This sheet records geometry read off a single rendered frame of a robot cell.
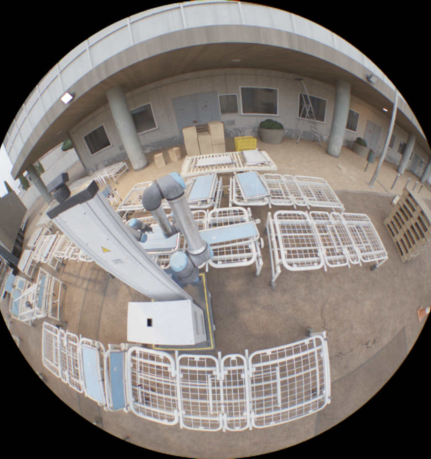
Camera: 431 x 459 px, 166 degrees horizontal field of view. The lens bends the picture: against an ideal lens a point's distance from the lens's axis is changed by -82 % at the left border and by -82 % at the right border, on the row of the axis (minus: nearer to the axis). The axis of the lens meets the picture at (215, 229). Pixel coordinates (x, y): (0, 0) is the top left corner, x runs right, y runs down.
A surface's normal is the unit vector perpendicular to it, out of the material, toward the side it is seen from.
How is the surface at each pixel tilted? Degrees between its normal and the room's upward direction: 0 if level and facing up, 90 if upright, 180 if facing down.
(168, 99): 90
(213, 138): 90
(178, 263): 5
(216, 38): 90
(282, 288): 0
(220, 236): 1
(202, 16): 90
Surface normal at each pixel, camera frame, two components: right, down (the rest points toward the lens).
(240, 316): -0.11, -0.63
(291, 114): 0.03, 0.77
